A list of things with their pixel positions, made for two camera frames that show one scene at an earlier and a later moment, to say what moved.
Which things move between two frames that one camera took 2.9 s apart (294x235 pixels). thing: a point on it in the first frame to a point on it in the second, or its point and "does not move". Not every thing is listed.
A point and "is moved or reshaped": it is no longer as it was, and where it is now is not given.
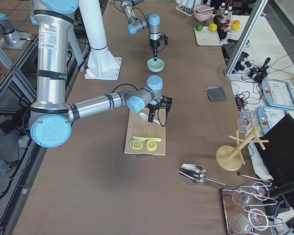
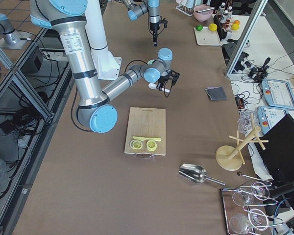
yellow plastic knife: x=148 y=139 does not move
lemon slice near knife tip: x=151 y=145 does not move
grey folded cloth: x=217 y=93 does not move
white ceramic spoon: x=143 y=115 is moved or reshaped
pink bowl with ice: x=203 y=16 does not move
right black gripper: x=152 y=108 to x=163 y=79
